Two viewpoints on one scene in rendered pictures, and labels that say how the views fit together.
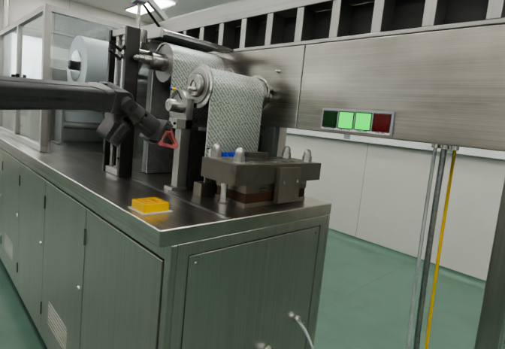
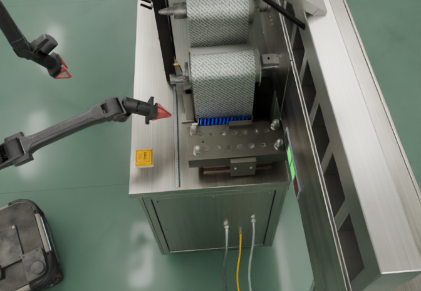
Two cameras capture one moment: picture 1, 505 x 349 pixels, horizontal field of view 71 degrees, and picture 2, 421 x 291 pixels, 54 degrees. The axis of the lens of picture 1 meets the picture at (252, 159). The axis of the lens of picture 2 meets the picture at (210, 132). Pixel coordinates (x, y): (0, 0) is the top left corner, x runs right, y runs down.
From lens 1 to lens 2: 145 cm
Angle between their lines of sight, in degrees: 60
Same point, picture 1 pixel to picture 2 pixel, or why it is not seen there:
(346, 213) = not seen: outside the picture
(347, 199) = not seen: outside the picture
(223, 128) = (210, 105)
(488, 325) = not seen: outside the picture
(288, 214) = (233, 187)
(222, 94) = (205, 86)
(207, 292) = (170, 208)
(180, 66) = (196, 24)
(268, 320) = (225, 217)
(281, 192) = (233, 172)
